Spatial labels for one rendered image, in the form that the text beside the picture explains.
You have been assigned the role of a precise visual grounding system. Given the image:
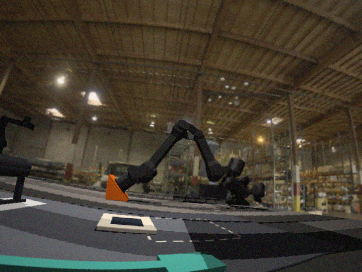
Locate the cream tile with dark top panel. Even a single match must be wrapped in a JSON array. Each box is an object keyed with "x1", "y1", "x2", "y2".
[{"x1": 96, "y1": 213, "x2": 157, "y2": 234}]

